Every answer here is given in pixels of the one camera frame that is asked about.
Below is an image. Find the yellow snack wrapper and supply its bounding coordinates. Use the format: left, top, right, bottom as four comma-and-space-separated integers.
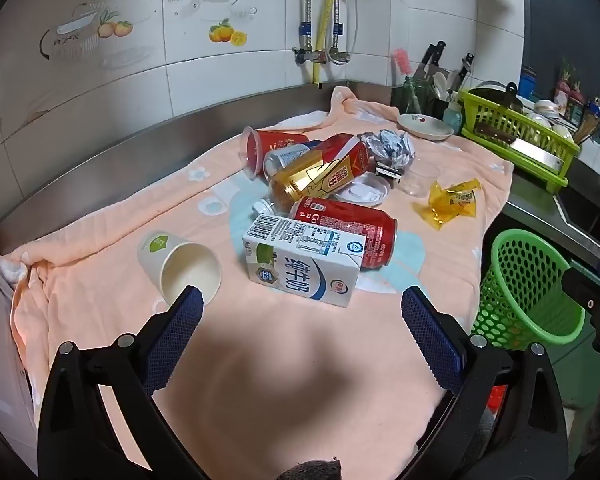
413, 179, 481, 231

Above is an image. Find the white paper cup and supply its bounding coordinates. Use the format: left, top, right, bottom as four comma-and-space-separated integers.
137, 231, 222, 306

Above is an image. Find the red cola can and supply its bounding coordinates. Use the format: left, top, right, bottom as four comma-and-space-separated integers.
289, 197, 398, 270

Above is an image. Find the white milk carton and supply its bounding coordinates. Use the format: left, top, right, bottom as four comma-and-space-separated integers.
242, 214, 365, 308

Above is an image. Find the white plastic cup lid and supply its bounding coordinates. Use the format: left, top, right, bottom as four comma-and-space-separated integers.
332, 172, 391, 207

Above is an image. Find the foil wrapper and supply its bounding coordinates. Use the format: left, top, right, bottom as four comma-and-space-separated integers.
358, 129, 416, 174

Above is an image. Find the gold red drink can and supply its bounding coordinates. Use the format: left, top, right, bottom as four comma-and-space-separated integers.
266, 133, 372, 214

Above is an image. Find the blue silver can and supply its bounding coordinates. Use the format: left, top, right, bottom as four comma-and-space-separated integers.
262, 143, 310, 181

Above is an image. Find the red printed plastic cup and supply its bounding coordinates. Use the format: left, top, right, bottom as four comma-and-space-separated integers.
238, 127, 309, 180

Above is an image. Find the green waste basket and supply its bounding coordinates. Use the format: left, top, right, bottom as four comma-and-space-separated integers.
471, 229, 585, 350

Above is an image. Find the lime green dish rack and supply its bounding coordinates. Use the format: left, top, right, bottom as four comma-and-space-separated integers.
458, 90, 580, 194

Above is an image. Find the peach towel with blue print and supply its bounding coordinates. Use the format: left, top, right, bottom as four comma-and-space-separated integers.
7, 136, 513, 479

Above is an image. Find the clear plastic cup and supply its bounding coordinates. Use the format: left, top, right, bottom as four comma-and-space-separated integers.
396, 158, 440, 198

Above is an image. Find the teal soap bottle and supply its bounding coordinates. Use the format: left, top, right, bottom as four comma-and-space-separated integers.
443, 101, 463, 134

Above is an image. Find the white ceramic plate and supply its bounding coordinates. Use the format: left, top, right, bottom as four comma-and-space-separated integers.
398, 114, 454, 142

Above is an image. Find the dark green utensil holder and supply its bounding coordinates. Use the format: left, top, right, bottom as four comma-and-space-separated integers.
391, 77, 449, 119

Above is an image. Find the small clear bottle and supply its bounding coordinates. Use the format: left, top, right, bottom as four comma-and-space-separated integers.
252, 198, 277, 216

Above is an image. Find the pink bottle brush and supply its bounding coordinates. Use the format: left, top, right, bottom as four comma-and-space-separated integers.
392, 49, 412, 77

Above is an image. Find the wall water valve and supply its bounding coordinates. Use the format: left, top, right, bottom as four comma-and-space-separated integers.
294, 21, 351, 66

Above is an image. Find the yellow gas hose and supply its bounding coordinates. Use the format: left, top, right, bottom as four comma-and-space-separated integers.
310, 0, 349, 86

